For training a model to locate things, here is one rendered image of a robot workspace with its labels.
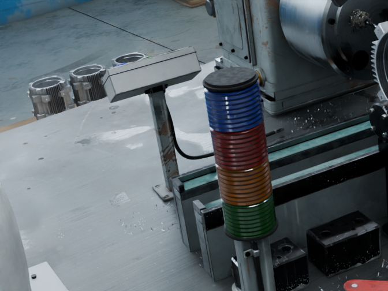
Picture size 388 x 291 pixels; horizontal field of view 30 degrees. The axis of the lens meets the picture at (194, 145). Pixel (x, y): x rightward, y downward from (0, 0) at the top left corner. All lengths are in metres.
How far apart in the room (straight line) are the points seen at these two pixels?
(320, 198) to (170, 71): 0.36
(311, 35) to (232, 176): 0.72
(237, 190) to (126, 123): 1.03
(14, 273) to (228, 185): 0.31
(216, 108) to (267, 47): 0.90
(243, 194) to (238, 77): 0.13
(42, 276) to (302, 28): 0.72
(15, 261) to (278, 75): 0.90
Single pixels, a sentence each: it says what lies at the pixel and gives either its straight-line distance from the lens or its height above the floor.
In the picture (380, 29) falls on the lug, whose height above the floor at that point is 1.08.
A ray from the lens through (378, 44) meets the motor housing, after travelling 1.33.
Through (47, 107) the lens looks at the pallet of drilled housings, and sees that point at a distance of 3.67.
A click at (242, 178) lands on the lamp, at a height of 1.11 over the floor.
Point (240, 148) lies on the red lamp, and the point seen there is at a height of 1.15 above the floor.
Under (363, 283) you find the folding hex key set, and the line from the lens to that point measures 1.10.
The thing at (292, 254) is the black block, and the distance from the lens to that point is 1.10.
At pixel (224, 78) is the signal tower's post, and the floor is 1.22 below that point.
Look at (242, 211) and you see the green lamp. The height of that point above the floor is 1.07.
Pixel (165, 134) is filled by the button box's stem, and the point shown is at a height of 0.93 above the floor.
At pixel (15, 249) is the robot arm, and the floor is 1.02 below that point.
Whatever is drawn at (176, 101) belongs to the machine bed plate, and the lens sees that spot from 1.88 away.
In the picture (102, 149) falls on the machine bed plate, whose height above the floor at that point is 0.80.
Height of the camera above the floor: 1.48
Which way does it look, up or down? 25 degrees down
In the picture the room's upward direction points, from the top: 10 degrees counter-clockwise
